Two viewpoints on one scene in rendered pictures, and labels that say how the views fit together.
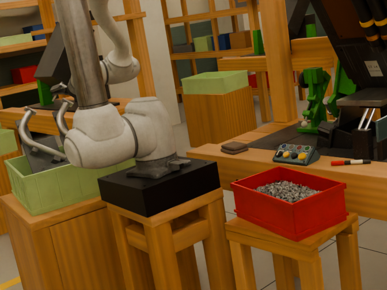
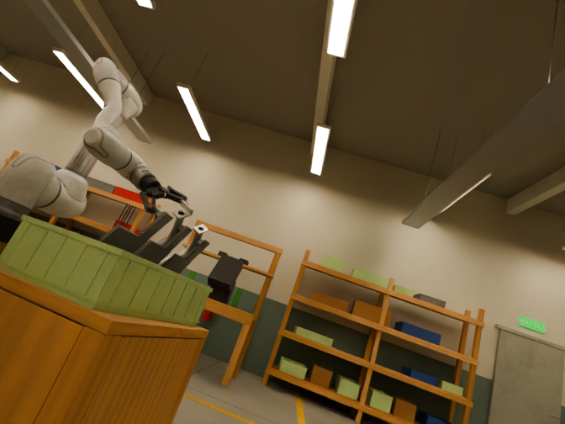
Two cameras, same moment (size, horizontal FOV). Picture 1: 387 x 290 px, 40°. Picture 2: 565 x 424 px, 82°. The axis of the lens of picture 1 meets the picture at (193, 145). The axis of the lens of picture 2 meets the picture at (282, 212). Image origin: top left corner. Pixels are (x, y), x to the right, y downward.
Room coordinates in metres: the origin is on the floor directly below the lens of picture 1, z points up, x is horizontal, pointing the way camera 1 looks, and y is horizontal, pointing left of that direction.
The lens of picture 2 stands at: (3.62, -0.04, 0.93)
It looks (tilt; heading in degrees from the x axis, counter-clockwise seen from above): 18 degrees up; 136
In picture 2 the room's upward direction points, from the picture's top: 21 degrees clockwise
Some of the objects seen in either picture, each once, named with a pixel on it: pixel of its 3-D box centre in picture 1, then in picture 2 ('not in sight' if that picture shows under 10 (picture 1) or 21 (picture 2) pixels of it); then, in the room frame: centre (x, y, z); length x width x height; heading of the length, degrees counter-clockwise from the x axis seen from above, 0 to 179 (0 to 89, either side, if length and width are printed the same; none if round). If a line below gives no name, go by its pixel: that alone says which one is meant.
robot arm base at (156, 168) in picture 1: (160, 163); (2, 204); (1.88, 0.13, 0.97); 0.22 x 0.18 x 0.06; 44
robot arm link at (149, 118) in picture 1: (147, 126); (29, 179); (1.89, 0.15, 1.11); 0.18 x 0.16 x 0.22; 124
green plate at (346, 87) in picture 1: (352, 75); not in sight; (1.94, -0.62, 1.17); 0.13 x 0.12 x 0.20; 41
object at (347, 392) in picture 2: not in sight; (372, 344); (1.10, 5.31, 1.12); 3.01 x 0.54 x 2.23; 38
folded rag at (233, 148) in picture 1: (234, 147); not in sight; (2.14, -0.16, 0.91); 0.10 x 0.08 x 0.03; 28
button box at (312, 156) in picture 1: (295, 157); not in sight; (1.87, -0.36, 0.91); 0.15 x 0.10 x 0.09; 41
